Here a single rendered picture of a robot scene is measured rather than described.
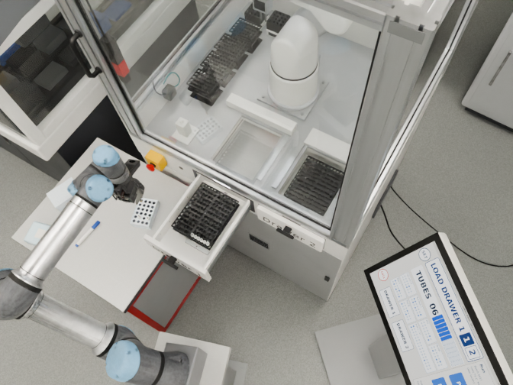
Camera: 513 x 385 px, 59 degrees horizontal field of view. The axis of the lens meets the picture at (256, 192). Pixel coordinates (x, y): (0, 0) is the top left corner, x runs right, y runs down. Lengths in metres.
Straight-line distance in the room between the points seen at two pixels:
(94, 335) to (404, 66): 1.23
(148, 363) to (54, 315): 0.32
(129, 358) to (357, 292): 1.48
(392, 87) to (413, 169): 2.10
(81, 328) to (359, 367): 1.46
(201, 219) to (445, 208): 1.63
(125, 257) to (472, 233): 1.95
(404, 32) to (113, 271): 1.50
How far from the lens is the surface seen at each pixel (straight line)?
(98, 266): 1.99
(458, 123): 3.26
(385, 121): 0.98
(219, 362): 1.79
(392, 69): 0.87
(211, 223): 1.77
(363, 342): 2.54
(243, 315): 2.58
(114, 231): 2.02
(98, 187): 1.36
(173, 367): 1.59
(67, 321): 1.58
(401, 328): 1.58
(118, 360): 1.54
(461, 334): 1.48
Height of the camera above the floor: 2.52
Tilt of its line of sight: 64 degrees down
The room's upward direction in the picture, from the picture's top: 7 degrees counter-clockwise
